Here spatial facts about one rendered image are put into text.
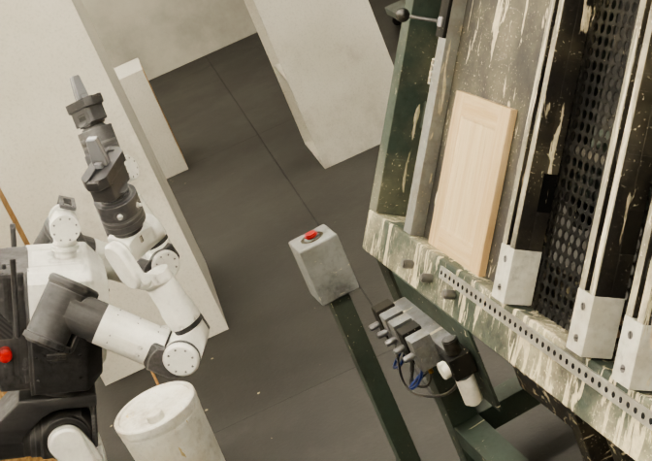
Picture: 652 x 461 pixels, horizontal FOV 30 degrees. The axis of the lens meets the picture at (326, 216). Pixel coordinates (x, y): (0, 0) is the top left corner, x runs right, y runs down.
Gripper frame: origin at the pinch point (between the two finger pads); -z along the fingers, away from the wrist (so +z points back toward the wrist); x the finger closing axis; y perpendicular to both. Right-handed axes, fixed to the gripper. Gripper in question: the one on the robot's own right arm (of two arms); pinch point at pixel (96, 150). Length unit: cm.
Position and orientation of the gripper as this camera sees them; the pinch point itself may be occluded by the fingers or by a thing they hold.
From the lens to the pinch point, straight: 241.2
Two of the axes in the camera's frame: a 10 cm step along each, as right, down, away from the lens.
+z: 2.2, 7.9, 5.7
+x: 2.3, -6.1, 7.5
